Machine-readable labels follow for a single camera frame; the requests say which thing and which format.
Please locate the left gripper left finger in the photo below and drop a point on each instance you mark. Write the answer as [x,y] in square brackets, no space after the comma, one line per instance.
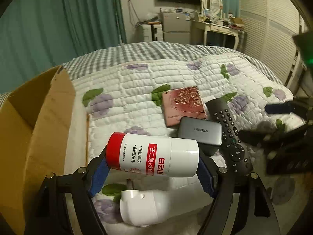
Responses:
[49,214]

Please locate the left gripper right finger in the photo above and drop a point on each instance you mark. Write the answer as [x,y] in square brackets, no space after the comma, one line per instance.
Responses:
[255,213]

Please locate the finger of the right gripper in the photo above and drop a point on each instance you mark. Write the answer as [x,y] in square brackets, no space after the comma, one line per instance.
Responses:
[266,139]
[279,108]

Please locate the black tv remote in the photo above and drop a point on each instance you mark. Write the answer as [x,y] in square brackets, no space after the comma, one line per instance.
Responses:
[232,149]

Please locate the white bottle red cap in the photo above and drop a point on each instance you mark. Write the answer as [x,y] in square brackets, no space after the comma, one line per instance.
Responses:
[152,156]

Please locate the grey power bank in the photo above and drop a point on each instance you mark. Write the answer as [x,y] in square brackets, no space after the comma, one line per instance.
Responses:
[208,134]

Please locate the dark checked suitcase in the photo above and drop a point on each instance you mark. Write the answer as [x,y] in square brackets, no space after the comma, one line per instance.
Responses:
[242,41]

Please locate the white plug adapter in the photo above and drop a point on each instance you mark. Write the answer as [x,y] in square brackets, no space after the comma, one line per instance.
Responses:
[143,208]

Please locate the cardboard box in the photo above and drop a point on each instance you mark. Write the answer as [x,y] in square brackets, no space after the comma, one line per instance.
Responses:
[43,130]

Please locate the white louvered wardrobe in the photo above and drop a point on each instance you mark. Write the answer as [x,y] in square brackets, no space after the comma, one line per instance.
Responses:
[270,25]

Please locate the pink rose notebook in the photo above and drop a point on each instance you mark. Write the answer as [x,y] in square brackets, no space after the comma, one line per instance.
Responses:
[183,102]

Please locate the white dressing table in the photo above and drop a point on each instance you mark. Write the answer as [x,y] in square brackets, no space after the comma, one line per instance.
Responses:
[210,27]

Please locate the floral quilted blanket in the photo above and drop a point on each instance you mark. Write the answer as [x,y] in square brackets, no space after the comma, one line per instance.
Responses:
[128,104]

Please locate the oval vanity mirror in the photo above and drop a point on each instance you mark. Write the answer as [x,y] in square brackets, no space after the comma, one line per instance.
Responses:
[211,7]

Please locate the silver mini fridge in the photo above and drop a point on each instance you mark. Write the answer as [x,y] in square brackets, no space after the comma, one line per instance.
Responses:
[176,27]

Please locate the grey checked bed sheet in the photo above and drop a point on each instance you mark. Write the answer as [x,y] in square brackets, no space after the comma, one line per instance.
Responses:
[147,51]

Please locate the white suitcase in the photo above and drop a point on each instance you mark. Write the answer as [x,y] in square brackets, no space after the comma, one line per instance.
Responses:
[150,32]

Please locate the green curtain left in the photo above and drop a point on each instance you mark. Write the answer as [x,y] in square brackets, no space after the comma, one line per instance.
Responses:
[39,34]

